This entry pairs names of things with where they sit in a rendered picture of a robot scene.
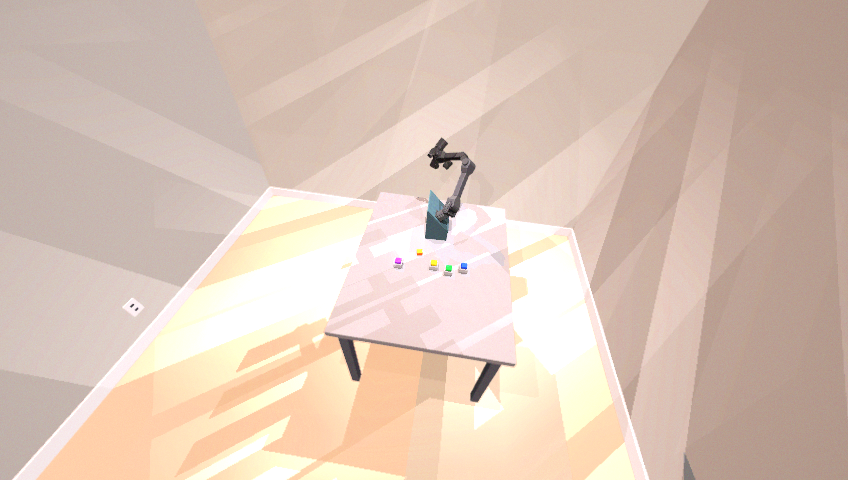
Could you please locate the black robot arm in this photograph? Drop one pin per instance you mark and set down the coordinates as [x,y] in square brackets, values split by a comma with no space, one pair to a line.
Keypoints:
[467,168]

